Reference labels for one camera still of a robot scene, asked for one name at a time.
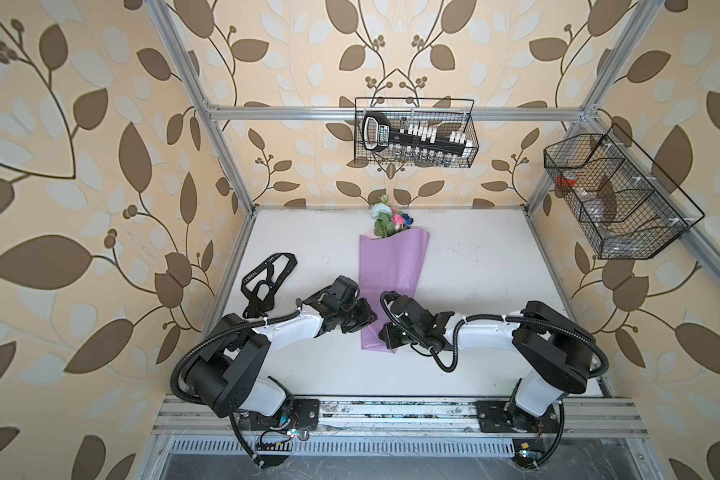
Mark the pink purple wrapping paper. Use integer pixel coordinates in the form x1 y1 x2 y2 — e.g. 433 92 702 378
359 228 430 353

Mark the small magenta fake flower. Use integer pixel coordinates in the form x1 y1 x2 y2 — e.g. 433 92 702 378
392 214 407 230

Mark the blue fake rose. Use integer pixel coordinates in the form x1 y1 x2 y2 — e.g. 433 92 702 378
401 213 414 229

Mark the pale green fake flower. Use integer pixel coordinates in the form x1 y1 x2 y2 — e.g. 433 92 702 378
371 194 394 221

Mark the pink fake rose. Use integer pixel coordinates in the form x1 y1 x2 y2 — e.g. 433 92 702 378
374 215 405 238

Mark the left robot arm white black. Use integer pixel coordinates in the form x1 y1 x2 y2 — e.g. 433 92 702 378
170 276 378 422

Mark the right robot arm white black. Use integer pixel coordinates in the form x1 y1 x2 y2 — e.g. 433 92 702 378
379 291 609 432

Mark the black socket tool set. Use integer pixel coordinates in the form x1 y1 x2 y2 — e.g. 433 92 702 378
354 109 479 159

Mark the red capped clear bottle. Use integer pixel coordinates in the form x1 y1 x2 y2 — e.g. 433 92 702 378
556 170 611 224

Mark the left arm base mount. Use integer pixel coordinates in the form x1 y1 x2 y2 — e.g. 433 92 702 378
248 397 321 431

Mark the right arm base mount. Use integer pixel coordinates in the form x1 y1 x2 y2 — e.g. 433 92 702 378
474 400 560 435

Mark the back black wire basket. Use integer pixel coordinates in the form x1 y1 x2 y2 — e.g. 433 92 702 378
354 96 479 169

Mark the black wire basket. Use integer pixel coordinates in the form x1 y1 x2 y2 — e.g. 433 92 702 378
543 124 705 260
354 96 479 169

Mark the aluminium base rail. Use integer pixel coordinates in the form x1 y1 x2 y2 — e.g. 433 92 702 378
155 395 649 439

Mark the right black wire basket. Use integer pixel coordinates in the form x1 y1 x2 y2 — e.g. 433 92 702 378
543 124 705 260

